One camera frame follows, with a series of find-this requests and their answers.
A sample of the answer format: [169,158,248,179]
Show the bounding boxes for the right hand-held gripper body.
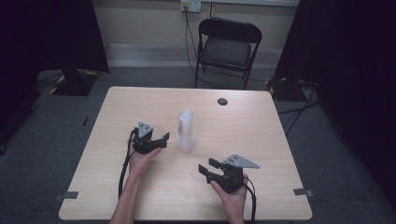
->
[206,153,261,194]

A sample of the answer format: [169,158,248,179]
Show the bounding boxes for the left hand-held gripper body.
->
[132,121,154,155]

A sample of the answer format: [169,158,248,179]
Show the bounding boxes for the clear plastic bottle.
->
[176,108,197,153]

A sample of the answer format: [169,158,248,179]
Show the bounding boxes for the person's left hand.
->
[128,143,163,179]

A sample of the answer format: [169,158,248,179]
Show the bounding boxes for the person's right hand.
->
[210,174,250,214]

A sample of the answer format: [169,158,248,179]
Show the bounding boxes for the grey tape strip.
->
[293,188,315,198]
[54,190,79,201]

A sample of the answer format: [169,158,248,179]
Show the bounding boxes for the black stand base yellow tape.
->
[265,76,307,102]
[49,68,100,97]

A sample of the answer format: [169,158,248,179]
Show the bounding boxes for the black folding chair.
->
[194,17,263,91]

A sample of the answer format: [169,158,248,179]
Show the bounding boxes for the black curtain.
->
[274,0,396,206]
[0,0,110,147]

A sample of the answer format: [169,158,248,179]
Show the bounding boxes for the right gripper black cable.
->
[241,181,258,222]

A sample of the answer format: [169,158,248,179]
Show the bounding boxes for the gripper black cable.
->
[241,181,258,222]
[118,127,138,200]

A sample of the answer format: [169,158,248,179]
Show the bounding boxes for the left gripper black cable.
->
[118,127,138,200]

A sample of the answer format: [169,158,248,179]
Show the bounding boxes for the black floor cables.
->
[277,82,321,136]

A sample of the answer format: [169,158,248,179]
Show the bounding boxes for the white wall socket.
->
[180,0,202,13]

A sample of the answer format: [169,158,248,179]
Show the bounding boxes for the white wall cable duct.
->
[200,0,300,7]

